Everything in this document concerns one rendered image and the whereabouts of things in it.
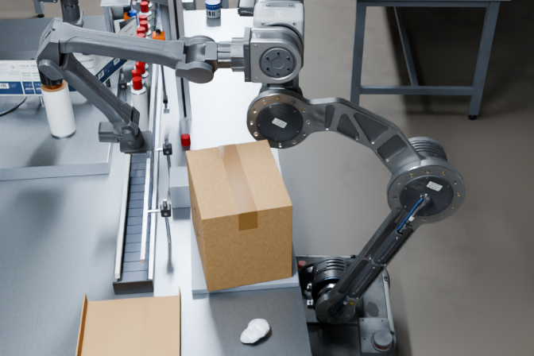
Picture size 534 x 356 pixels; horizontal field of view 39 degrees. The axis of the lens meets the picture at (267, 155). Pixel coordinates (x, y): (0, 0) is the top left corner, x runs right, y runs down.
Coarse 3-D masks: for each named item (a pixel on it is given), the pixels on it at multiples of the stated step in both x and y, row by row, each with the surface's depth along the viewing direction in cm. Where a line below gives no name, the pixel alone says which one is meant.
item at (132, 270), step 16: (160, 16) 333; (144, 160) 249; (144, 176) 242; (128, 192) 236; (144, 192) 235; (128, 208) 229; (128, 224) 224; (128, 240) 218; (128, 256) 213; (128, 272) 208; (144, 272) 208
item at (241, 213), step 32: (192, 160) 209; (224, 160) 209; (256, 160) 209; (192, 192) 207; (224, 192) 198; (256, 192) 197; (224, 224) 192; (256, 224) 195; (288, 224) 197; (224, 256) 199; (256, 256) 202; (288, 256) 204; (224, 288) 206
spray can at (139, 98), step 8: (136, 80) 250; (136, 88) 252; (144, 88) 254; (136, 96) 252; (144, 96) 254; (136, 104) 254; (144, 104) 255; (144, 112) 257; (144, 120) 259; (144, 128) 260
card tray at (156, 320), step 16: (96, 304) 205; (112, 304) 205; (128, 304) 204; (144, 304) 204; (160, 304) 204; (176, 304) 204; (80, 320) 196; (96, 320) 200; (112, 320) 200; (128, 320) 200; (144, 320) 200; (160, 320) 200; (176, 320) 200; (80, 336) 193; (96, 336) 196; (112, 336) 196; (128, 336) 196; (144, 336) 196; (160, 336) 196; (176, 336) 196; (80, 352) 191; (96, 352) 192; (112, 352) 192; (128, 352) 192; (144, 352) 192; (160, 352) 192; (176, 352) 191
